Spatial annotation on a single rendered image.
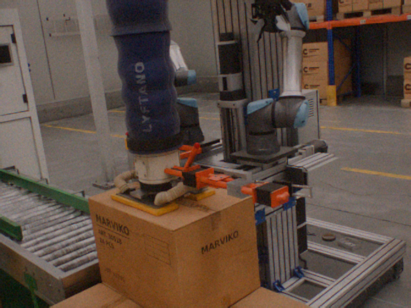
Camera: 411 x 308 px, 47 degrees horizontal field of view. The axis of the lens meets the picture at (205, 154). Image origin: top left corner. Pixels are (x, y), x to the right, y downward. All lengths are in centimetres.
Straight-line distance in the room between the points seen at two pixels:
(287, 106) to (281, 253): 90
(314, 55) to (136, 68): 822
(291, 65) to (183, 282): 100
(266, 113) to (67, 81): 1016
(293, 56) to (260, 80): 29
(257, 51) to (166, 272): 111
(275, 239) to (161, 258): 94
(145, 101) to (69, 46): 1035
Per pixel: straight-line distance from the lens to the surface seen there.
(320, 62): 978
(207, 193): 188
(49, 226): 308
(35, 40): 1171
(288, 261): 268
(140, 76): 175
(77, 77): 1212
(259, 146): 207
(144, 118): 178
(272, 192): 142
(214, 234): 175
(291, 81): 206
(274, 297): 196
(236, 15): 232
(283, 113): 203
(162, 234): 168
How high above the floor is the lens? 156
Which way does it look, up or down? 14 degrees down
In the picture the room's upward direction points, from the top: 6 degrees counter-clockwise
